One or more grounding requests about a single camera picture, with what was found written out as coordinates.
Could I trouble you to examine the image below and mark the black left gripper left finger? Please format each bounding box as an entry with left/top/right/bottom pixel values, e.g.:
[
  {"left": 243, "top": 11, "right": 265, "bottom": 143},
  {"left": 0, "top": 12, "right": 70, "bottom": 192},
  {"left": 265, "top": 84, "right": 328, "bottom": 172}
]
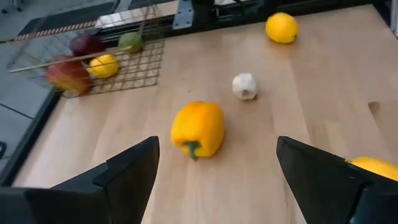
[{"left": 26, "top": 135, "right": 161, "bottom": 224}]

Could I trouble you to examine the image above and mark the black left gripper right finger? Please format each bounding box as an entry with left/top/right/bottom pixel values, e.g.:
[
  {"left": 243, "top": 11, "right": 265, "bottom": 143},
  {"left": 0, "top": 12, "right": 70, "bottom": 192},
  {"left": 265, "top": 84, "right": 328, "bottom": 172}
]
[{"left": 276, "top": 135, "right": 373, "bottom": 224}]

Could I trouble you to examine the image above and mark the yellow lemon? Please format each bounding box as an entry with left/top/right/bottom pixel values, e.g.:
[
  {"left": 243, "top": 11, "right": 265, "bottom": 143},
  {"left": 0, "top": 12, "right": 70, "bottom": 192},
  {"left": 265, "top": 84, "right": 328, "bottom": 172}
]
[
  {"left": 88, "top": 54, "right": 121, "bottom": 79},
  {"left": 265, "top": 12, "right": 300, "bottom": 44},
  {"left": 345, "top": 156, "right": 398, "bottom": 182}
]

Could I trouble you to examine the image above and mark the yellow bell pepper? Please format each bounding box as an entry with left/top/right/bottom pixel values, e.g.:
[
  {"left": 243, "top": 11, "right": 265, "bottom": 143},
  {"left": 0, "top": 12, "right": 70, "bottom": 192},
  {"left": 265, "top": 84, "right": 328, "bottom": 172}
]
[{"left": 170, "top": 100, "right": 226, "bottom": 162}]

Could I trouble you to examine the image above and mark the red yellow apple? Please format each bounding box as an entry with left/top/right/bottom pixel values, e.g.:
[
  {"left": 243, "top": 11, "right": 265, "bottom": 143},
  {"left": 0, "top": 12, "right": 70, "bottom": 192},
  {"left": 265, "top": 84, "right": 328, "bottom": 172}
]
[{"left": 44, "top": 55, "right": 95, "bottom": 96}]

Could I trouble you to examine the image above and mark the white garlic bulb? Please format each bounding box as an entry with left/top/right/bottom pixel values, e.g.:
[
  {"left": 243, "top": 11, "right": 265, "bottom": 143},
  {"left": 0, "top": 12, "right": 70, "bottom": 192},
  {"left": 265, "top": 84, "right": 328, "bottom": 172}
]
[{"left": 231, "top": 72, "right": 259, "bottom": 101}]

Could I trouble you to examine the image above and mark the green lime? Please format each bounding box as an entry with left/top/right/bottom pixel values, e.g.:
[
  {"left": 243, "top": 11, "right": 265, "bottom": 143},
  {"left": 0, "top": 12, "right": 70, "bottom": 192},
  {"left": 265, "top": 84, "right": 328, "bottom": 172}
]
[{"left": 117, "top": 31, "right": 146, "bottom": 54}]

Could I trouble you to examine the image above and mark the dark red apple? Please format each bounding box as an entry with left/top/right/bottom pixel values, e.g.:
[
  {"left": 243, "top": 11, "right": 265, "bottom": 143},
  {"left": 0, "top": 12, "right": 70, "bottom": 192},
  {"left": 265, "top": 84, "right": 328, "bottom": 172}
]
[{"left": 68, "top": 33, "right": 106, "bottom": 59}]

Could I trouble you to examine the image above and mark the wire basket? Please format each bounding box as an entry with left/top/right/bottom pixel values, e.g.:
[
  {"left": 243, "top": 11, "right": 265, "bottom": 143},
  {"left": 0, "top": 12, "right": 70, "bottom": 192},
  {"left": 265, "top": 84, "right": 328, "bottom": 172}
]
[{"left": 6, "top": 4, "right": 165, "bottom": 99}]

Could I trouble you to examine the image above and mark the silver frame bracket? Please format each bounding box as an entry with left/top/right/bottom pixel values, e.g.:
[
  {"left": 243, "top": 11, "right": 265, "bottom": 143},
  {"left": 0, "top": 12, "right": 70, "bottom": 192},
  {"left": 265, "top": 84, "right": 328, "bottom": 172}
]
[{"left": 172, "top": 0, "right": 195, "bottom": 30}]

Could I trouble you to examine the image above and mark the aluminium frame post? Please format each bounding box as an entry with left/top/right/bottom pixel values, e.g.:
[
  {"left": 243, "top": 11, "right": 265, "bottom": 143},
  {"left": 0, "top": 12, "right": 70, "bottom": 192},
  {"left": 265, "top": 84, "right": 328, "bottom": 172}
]
[{"left": 390, "top": 0, "right": 398, "bottom": 38}]

